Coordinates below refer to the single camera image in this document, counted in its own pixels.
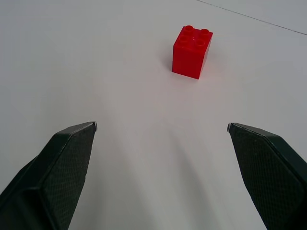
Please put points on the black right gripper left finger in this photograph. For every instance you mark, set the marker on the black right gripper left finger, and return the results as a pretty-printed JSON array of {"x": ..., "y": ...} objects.
[{"x": 55, "y": 172}]

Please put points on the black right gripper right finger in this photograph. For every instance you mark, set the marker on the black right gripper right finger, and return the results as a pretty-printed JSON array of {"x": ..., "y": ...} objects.
[{"x": 266, "y": 172}]

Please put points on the red toy building block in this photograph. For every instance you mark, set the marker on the red toy building block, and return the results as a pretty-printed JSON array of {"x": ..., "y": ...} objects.
[{"x": 190, "y": 52}]

